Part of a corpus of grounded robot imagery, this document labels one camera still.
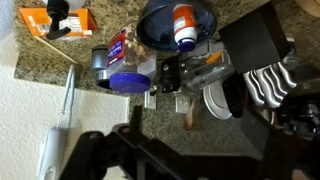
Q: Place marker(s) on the nut jar blue lid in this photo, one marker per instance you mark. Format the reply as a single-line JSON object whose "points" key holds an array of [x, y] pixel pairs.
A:
{"points": [[130, 55]]}

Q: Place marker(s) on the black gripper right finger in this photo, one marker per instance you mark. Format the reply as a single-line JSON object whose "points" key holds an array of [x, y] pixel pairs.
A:
{"points": [[283, 156]]}

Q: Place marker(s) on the white orange pill bottle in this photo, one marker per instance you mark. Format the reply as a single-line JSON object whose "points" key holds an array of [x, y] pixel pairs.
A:
{"points": [[184, 23]]}

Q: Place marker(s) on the wooden spoon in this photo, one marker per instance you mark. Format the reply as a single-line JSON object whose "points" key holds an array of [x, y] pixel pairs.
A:
{"points": [[190, 116]]}

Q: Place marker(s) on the black pump dispenser bottle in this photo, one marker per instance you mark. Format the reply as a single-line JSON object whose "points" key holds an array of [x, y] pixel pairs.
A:
{"points": [[56, 11]]}

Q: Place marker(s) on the white backsplash wall outlet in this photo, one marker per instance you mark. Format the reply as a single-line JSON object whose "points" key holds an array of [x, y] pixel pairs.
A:
{"points": [[150, 100], [182, 104]]}

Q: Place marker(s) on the dark shiny appliance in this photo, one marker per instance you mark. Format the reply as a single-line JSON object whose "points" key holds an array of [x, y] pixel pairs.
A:
{"points": [[303, 110]]}

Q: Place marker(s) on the black knife block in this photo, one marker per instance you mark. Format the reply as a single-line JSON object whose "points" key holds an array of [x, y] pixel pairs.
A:
{"points": [[253, 40]]}

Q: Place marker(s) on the grey metal cylinder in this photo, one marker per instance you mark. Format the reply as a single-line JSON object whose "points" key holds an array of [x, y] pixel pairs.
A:
{"points": [[99, 61]]}

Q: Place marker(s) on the orange cardboard box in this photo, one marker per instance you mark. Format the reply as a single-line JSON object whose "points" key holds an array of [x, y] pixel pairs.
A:
{"points": [[83, 20]]}

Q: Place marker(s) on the clear plastic container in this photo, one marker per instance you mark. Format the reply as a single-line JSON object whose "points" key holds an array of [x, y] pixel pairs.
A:
{"points": [[206, 71]]}

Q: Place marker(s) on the white round plate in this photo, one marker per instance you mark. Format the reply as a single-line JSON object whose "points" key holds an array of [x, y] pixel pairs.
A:
{"points": [[215, 100]]}

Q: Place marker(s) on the thin wooden stick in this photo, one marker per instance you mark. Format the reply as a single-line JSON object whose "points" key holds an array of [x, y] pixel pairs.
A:
{"points": [[56, 50]]}

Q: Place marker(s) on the dark blue bowl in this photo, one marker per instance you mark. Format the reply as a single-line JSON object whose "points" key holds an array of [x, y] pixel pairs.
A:
{"points": [[156, 26]]}

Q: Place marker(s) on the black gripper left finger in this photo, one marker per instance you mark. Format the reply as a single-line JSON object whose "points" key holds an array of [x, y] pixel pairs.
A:
{"points": [[83, 150]]}

